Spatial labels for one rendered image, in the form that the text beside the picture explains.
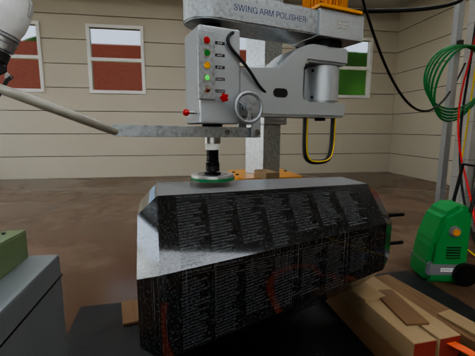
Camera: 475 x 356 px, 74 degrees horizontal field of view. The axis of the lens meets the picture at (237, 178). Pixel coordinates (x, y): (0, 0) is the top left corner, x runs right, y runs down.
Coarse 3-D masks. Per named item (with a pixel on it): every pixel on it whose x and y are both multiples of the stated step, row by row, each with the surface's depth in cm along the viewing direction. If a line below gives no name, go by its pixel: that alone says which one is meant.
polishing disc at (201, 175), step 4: (196, 172) 161; (200, 172) 161; (224, 172) 161; (228, 172) 161; (232, 172) 161; (192, 176) 152; (196, 176) 150; (200, 176) 149; (204, 176) 149; (208, 176) 149; (212, 176) 149; (216, 176) 149; (220, 176) 149; (224, 176) 149; (228, 176) 151; (232, 176) 154
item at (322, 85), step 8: (312, 72) 170; (320, 72) 168; (328, 72) 168; (336, 72) 170; (312, 80) 171; (320, 80) 169; (328, 80) 169; (336, 80) 171; (304, 88) 179; (312, 88) 172; (320, 88) 170; (328, 88) 169; (336, 88) 172; (304, 96) 179; (312, 96) 172; (320, 96) 170; (328, 96) 170; (336, 96) 173
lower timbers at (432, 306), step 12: (384, 276) 215; (396, 288) 199; (408, 288) 199; (336, 300) 190; (420, 300) 185; (432, 300) 185; (336, 312) 190; (348, 312) 177; (432, 312) 173; (456, 312) 173; (348, 324) 177; (360, 324) 166; (360, 336) 166; (372, 336) 157; (468, 336) 153; (372, 348) 157; (384, 348) 148
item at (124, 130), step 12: (120, 132) 131; (132, 132) 133; (144, 132) 135; (156, 132) 137; (168, 132) 139; (180, 132) 141; (192, 132) 144; (204, 132) 146; (216, 132) 149; (228, 132) 150; (240, 132) 154
